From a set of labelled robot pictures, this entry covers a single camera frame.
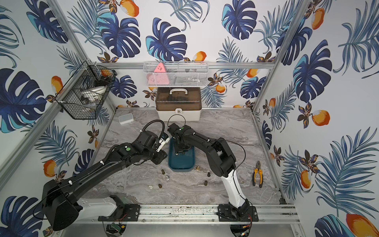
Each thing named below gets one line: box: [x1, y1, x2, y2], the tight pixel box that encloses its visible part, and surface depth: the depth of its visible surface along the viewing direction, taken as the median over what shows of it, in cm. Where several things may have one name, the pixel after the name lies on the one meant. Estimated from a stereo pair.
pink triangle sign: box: [146, 62, 170, 86], surface depth 92 cm
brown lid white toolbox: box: [155, 87, 203, 122], surface depth 105 cm
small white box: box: [118, 113, 134, 125], surface depth 116 cm
